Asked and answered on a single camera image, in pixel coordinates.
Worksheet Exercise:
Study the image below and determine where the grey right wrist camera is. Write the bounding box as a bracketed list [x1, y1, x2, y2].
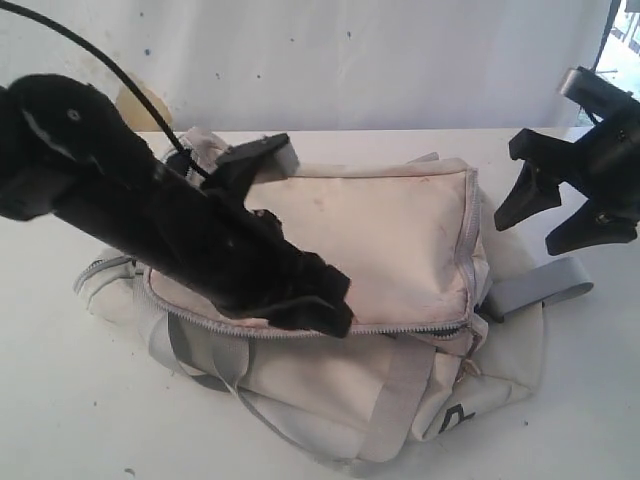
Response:
[558, 66, 639, 118]

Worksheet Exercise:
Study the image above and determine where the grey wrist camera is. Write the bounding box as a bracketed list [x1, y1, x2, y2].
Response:
[216, 133, 300, 179]
[558, 66, 639, 118]

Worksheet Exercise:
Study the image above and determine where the white canvas duffel bag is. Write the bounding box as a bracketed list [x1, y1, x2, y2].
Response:
[74, 153, 593, 470]

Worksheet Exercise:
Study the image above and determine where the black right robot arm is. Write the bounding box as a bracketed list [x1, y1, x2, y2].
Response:
[494, 105, 639, 256]

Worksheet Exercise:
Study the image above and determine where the white backdrop curtain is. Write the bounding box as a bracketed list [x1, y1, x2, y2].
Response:
[30, 1, 610, 131]

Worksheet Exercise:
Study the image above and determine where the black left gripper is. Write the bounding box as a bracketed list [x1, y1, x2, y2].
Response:
[199, 207, 353, 338]

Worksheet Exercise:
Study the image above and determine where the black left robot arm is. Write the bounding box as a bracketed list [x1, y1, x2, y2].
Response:
[1, 74, 353, 338]

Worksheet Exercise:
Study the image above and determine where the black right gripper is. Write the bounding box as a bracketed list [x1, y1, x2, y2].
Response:
[494, 109, 639, 256]

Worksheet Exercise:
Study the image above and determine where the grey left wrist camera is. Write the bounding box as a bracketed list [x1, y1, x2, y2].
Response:
[216, 133, 300, 179]

